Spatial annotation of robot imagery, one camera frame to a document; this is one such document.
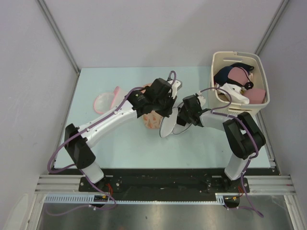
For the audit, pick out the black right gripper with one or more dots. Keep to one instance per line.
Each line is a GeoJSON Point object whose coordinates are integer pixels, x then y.
{"type": "Point", "coordinates": [181, 114]}

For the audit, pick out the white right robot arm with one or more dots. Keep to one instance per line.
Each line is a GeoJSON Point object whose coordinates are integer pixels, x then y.
{"type": "Point", "coordinates": [243, 135]}

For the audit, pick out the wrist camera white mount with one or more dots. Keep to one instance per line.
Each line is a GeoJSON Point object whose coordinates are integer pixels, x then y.
{"type": "Point", "coordinates": [176, 86]}
{"type": "Point", "coordinates": [201, 99]}

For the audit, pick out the aluminium frame rail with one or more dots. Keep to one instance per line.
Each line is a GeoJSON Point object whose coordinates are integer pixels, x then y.
{"type": "Point", "coordinates": [58, 184]}

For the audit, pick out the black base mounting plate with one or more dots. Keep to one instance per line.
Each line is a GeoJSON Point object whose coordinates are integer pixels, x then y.
{"type": "Point", "coordinates": [156, 182]}

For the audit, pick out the white mesh laundry bag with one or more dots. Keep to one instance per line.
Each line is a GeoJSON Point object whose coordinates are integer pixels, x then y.
{"type": "Point", "coordinates": [170, 126]}

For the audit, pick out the cream perforated plastic basket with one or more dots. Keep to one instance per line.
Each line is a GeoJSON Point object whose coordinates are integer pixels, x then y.
{"type": "Point", "coordinates": [223, 59]}

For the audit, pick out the pink round mesh laundry bag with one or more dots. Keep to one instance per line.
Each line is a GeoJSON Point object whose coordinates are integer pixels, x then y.
{"type": "Point", "coordinates": [109, 100]}

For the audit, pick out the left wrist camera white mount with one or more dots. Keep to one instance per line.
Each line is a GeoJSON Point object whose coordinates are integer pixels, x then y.
{"type": "Point", "coordinates": [176, 86]}

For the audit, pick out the navy blue bra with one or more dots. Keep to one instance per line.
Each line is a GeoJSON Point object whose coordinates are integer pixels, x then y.
{"type": "Point", "coordinates": [237, 73]}

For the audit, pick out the white slotted cable duct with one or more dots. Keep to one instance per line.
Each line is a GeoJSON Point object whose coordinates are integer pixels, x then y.
{"type": "Point", "coordinates": [96, 199]}

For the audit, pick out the pink bra with black straps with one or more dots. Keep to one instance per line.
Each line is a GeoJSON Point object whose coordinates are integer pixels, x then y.
{"type": "Point", "coordinates": [242, 88]}

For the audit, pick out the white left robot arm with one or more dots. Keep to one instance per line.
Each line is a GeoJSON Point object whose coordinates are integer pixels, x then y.
{"type": "Point", "coordinates": [80, 140]}

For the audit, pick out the floral peach mesh laundry bag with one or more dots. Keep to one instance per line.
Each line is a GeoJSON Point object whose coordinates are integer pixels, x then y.
{"type": "Point", "coordinates": [152, 120]}

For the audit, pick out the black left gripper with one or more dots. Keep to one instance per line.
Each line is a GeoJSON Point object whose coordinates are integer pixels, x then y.
{"type": "Point", "coordinates": [168, 110]}

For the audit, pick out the white garment in basket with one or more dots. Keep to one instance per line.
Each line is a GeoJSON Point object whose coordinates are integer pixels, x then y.
{"type": "Point", "coordinates": [233, 92]}

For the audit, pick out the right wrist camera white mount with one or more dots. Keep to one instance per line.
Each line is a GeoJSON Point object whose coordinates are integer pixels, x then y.
{"type": "Point", "coordinates": [201, 99]}

